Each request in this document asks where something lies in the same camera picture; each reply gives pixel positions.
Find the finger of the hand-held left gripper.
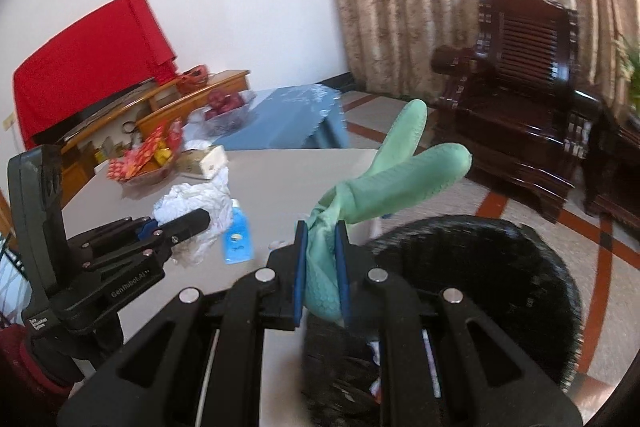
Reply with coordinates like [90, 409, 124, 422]
[82, 208, 211, 270]
[67, 217, 158, 258]

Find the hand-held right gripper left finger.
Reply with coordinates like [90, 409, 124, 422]
[57, 221, 308, 427]

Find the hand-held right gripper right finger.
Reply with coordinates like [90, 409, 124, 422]
[334, 222, 585, 427]

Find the white plastic bag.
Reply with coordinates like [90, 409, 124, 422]
[152, 167, 236, 268]

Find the green rubber glove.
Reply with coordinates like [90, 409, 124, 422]
[304, 99, 473, 323]

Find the black lined trash bin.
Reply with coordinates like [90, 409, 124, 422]
[300, 216, 583, 427]

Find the blue liquid packet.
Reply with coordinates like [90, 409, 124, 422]
[221, 199, 252, 265]

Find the beige tissue box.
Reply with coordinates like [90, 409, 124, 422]
[175, 145, 230, 180]

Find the bowl of red yellow snacks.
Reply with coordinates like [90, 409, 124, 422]
[106, 119, 186, 188]

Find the bag of red apples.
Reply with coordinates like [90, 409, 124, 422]
[202, 89, 253, 138]

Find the light wooden cabinet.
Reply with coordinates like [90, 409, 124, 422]
[30, 69, 251, 195]

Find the red basket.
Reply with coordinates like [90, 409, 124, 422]
[177, 64, 211, 90]

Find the blue tablecloth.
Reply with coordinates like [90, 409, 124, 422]
[215, 84, 351, 151]

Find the red cloth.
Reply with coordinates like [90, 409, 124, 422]
[12, 0, 178, 150]

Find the dark wooden armchair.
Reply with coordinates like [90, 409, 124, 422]
[431, 0, 603, 223]

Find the dark wooden side table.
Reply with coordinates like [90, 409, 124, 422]
[582, 107, 640, 228]

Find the green potted plant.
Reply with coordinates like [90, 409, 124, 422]
[616, 34, 640, 88]

